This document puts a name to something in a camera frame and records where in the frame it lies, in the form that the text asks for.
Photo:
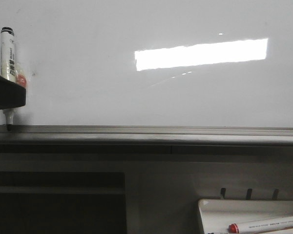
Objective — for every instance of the red capped white marker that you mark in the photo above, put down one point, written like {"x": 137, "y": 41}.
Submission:
{"x": 264, "y": 225}

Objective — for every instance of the white marker tray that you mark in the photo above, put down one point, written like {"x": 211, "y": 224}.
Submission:
{"x": 215, "y": 215}

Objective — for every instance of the grey aluminium whiteboard ledge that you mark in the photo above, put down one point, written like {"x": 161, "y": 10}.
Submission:
{"x": 165, "y": 139}

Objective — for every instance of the white black whiteboard marker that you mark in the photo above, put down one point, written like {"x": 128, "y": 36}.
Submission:
{"x": 9, "y": 68}

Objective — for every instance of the white whiteboard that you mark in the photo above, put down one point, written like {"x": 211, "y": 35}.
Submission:
{"x": 216, "y": 63}

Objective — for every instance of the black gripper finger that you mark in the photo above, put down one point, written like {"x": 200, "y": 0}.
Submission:
{"x": 12, "y": 95}

